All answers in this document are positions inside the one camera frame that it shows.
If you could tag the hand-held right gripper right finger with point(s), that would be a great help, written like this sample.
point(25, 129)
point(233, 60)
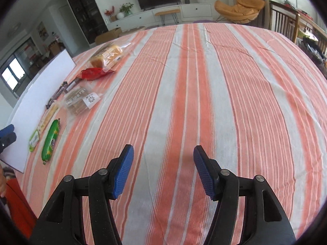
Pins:
point(204, 171)

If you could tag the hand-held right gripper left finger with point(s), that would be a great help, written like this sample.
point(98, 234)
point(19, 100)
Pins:
point(124, 171)

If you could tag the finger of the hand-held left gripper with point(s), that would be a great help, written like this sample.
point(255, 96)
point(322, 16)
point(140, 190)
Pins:
point(7, 129)
point(9, 140)

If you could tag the light green snack packet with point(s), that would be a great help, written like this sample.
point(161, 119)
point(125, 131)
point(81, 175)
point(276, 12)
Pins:
point(34, 140)

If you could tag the white cardboard box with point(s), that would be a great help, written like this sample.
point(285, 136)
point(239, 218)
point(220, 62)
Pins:
point(33, 102)

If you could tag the green sausage packet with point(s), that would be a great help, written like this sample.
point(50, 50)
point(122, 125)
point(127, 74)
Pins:
point(51, 140)

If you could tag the long yellow snack packet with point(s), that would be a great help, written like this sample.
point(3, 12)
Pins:
point(48, 117)

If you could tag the long dark chocolate bar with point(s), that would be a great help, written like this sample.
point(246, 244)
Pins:
point(57, 95)

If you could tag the person's left hand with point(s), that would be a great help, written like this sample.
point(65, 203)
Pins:
point(2, 181)

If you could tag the black framed window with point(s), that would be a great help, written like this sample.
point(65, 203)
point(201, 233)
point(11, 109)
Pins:
point(11, 74)

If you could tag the orange fuzzy cloth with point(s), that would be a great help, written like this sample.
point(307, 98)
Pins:
point(21, 209)

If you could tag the clear brown biscuit packet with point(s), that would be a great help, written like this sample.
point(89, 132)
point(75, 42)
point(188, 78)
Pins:
point(76, 102)

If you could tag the small dark chocolate bar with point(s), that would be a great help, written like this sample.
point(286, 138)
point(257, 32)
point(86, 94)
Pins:
point(72, 84)

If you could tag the orange white striped tablecloth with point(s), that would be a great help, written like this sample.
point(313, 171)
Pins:
point(178, 94)

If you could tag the red snack packet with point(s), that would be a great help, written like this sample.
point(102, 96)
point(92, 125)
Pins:
point(92, 74)

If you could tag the clear bread packet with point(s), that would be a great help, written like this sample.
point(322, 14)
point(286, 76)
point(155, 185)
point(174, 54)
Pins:
point(107, 55)

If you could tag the brown cardboard box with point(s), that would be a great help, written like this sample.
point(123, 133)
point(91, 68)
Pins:
point(107, 35)

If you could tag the beige round floor cushion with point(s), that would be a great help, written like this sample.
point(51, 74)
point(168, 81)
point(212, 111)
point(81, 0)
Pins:
point(132, 30)

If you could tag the dark glass display cabinet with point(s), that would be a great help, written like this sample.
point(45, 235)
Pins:
point(84, 10)

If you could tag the purple floor mat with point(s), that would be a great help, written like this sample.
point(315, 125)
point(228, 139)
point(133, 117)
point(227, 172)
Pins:
point(203, 21)

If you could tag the red flower plant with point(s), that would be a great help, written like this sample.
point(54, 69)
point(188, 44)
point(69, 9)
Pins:
point(109, 12)

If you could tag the white round vase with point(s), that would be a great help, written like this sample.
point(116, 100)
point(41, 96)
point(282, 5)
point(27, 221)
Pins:
point(120, 15)

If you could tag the white television cabinet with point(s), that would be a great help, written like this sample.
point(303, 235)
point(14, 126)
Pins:
point(196, 11)

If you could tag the bushy green plant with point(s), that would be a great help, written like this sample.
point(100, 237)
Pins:
point(126, 8)

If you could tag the wooden bench with metal legs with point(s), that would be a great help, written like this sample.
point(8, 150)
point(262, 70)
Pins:
point(167, 12)

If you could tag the orange lounge chair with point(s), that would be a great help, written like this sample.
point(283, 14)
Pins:
point(230, 9)

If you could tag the pile of assorted goods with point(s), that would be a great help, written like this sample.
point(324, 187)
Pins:
point(315, 49)

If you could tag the brown wooden chair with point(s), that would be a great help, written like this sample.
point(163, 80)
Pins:
point(283, 17)

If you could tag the wall picture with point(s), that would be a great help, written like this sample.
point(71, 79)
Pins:
point(42, 30)

